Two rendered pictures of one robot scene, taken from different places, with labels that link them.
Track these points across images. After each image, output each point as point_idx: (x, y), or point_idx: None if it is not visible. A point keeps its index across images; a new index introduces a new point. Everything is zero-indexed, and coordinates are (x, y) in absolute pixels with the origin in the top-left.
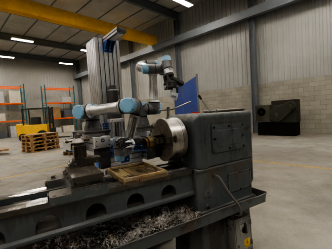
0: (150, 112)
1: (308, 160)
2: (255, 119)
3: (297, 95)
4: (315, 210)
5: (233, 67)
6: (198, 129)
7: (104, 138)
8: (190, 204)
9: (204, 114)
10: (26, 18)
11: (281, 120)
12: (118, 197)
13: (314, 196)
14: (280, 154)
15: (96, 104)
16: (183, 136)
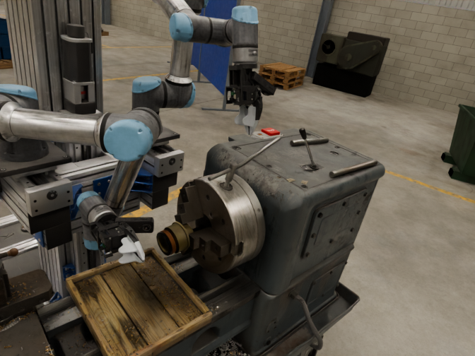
0: (169, 105)
1: (379, 155)
2: (314, 55)
3: (388, 29)
4: (386, 265)
5: None
6: (294, 228)
7: (57, 190)
8: None
9: (312, 193)
10: None
11: (353, 68)
12: None
13: (385, 235)
14: (343, 135)
15: (30, 91)
16: (256, 237)
